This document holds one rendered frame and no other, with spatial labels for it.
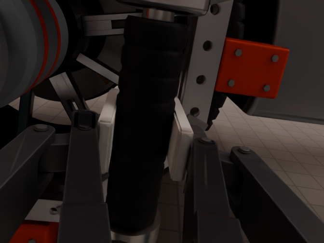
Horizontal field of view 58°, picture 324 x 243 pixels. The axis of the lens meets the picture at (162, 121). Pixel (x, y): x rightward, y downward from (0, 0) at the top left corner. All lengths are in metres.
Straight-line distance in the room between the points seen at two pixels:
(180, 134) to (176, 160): 0.01
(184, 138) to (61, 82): 0.38
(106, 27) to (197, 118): 0.20
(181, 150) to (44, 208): 0.36
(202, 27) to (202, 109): 0.11
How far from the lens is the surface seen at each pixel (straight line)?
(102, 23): 0.49
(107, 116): 0.15
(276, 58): 0.42
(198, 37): 0.39
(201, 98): 0.40
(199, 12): 0.16
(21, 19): 0.30
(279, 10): 0.58
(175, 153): 0.16
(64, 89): 0.51
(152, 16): 0.16
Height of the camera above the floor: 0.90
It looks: 19 degrees down
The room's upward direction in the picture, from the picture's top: 9 degrees clockwise
